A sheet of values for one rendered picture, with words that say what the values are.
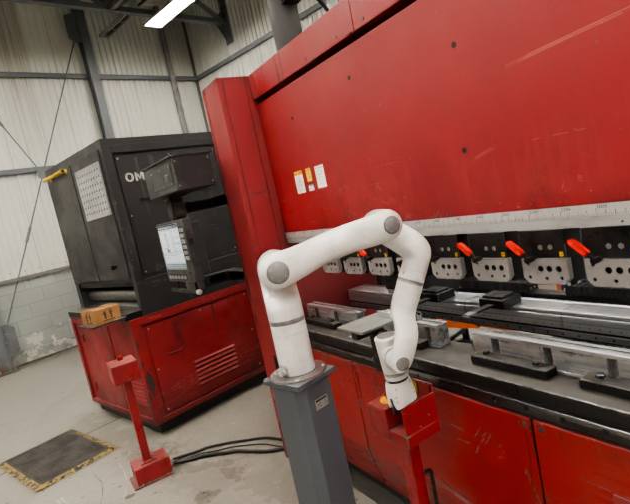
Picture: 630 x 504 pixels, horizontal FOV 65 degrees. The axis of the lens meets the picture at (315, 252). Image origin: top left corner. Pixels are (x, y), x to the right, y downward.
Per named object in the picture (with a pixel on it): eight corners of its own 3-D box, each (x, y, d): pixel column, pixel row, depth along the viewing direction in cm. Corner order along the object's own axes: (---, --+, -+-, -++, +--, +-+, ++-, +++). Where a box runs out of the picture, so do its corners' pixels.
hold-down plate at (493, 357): (471, 362, 177) (469, 354, 176) (481, 357, 179) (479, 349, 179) (547, 380, 151) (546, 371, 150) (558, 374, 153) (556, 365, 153)
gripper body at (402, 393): (399, 366, 178) (407, 394, 180) (378, 379, 173) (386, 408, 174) (414, 370, 171) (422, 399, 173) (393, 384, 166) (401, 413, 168)
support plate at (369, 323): (337, 329, 213) (336, 327, 212) (384, 311, 226) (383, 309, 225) (361, 335, 197) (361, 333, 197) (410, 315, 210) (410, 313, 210)
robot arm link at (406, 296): (437, 288, 159) (412, 378, 161) (417, 280, 175) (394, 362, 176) (412, 282, 157) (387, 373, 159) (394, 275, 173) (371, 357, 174)
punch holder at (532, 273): (524, 282, 154) (516, 231, 152) (541, 275, 158) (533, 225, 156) (570, 285, 141) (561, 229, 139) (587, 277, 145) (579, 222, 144)
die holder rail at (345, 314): (309, 319, 287) (306, 304, 286) (318, 316, 290) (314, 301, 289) (359, 330, 244) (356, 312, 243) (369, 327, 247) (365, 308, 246)
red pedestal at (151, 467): (129, 479, 326) (97, 360, 317) (166, 462, 338) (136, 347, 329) (135, 491, 309) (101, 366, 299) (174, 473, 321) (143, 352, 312)
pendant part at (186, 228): (168, 281, 307) (154, 225, 303) (186, 276, 314) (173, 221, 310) (196, 282, 270) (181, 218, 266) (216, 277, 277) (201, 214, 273)
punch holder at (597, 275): (587, 286, 137) (579, 228, 135) (604, 278, 141) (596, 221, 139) (646, 289, 124) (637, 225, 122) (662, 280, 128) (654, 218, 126)
